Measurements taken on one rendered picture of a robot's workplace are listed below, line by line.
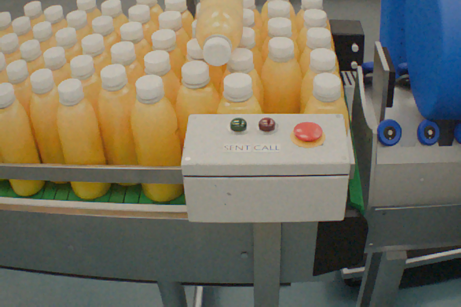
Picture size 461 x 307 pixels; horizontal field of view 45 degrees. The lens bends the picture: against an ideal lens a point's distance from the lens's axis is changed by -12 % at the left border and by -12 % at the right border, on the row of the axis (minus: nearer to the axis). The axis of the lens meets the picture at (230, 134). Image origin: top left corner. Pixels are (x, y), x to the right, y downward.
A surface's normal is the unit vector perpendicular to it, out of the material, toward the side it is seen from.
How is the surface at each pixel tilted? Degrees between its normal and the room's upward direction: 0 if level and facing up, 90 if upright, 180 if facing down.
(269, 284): 90
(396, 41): 90
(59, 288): 0
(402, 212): 110
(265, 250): 90
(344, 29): 0
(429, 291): 0
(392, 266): 90
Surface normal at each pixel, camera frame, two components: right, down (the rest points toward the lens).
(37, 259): -0.05, 0.61
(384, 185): -0.06, 0.30
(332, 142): -0.04, -0.80
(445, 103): -0.03, 0.83
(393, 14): -0.89, 0.31
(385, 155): -0.07, -0.01
